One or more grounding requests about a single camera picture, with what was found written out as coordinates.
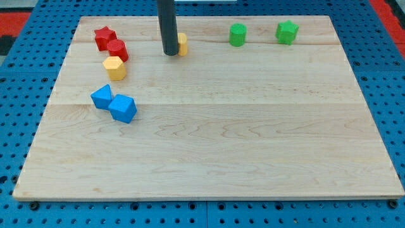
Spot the yellow heart block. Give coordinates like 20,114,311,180
178,33,188,56

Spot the yellow hexagon block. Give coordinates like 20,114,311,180
103,56,127,81

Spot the light wooden board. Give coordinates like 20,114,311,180
13,16,404,202

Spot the blue cube block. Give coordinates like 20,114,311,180
108,94,137,124

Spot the green cylinder block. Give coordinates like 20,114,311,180
228,23,247,47

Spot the blue triangle block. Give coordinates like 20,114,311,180
90,84,113,110

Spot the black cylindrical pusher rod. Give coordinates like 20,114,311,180
156,0,178,56

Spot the red cylinder block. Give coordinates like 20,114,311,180
107,39,128,62

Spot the green star block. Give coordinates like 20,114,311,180
275,20,299,45

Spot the red star block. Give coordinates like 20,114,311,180
94,26,117,51

